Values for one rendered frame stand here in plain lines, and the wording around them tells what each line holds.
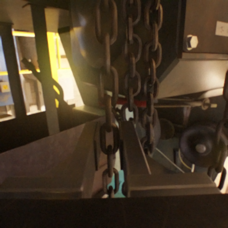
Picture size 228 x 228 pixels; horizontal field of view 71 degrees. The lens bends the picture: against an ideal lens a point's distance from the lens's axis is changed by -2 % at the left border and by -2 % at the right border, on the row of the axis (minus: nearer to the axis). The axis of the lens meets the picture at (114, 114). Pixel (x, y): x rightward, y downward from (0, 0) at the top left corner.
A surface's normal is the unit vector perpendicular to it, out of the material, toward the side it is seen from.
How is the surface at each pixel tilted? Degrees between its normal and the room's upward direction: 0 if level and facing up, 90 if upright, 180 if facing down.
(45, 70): 90
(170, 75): 45
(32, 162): 90
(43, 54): 90
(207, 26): 90
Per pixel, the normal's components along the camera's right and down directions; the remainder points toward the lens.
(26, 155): 0.75, 0.18
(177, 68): 0.37, 0.85
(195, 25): 0.49, 0.25
